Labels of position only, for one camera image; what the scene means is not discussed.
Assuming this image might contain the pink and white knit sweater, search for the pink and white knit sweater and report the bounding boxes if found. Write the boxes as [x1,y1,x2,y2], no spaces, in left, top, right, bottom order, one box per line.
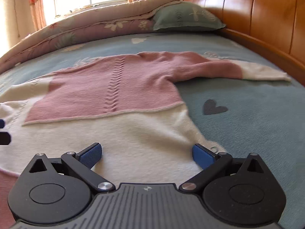
[0,51,292,228]

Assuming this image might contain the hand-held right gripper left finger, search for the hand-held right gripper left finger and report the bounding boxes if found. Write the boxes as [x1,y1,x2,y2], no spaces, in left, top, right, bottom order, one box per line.
[29,143,115,193]

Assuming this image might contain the pink floral folded quilt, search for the pink floral folded quilt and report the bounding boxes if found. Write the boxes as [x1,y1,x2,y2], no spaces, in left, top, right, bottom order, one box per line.
[0,0,183,64]

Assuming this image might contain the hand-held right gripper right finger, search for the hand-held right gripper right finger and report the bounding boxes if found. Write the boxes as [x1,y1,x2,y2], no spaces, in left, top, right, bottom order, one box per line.
[179,144,265,192]

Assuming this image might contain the wooden headboard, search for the wooden headboard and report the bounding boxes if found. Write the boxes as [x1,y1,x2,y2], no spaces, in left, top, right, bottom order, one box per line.
[182,0,305,86]

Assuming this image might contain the green pillow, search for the green pillow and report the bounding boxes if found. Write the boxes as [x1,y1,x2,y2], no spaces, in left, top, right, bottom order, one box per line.
[152,1,226,32]

